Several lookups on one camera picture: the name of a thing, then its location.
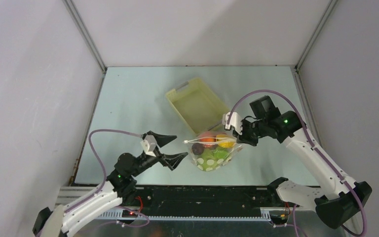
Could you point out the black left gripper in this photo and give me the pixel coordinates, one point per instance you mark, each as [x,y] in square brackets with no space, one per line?
[171,160]

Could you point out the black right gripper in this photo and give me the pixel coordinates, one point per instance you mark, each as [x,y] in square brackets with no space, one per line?
[245,135]

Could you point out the clear dotted zip bag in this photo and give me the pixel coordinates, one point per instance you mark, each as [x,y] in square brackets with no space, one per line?
[212,149]

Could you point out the orange peach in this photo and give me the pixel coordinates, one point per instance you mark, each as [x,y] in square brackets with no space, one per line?
[207,139]

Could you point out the yellow banana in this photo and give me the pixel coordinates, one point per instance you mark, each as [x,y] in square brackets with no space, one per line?
[225,140]

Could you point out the green leaf vegetable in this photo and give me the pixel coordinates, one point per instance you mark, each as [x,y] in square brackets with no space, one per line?
[221,153]

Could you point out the green cabbage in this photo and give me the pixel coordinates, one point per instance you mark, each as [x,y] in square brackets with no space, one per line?
[207,161]

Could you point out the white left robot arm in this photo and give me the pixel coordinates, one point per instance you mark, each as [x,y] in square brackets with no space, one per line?
[67,220]

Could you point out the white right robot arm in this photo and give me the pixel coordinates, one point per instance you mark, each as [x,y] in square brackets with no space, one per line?
[339,196]

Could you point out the pale yellow perforated basket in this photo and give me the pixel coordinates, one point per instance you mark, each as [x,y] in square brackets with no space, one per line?
[198,106]

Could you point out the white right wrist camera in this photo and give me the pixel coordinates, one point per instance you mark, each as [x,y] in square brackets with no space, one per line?
[232,122]

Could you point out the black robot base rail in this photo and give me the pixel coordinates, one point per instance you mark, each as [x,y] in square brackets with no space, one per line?
[184,201]

